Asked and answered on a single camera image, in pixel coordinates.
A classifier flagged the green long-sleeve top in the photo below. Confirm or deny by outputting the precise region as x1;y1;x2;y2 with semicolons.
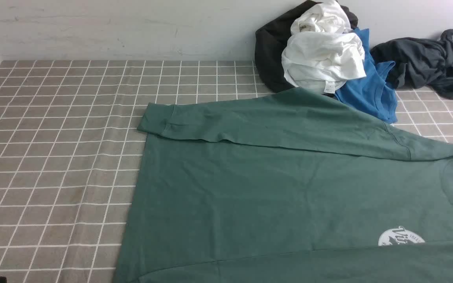
113;88;453;283

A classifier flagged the grey checked tablecloth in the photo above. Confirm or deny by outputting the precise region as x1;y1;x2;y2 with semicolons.
0;61;453;283

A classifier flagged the black garment under white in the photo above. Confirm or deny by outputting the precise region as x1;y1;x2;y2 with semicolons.
254;0;358;92

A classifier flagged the white crumpled shirt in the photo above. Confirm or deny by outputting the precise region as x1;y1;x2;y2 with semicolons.
282;0;366;94

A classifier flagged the blue t-shirt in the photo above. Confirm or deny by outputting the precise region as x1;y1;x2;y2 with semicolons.
335;28;398;124

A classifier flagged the dark grey crumpled garment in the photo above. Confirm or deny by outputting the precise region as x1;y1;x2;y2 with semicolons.
370;29;453;100

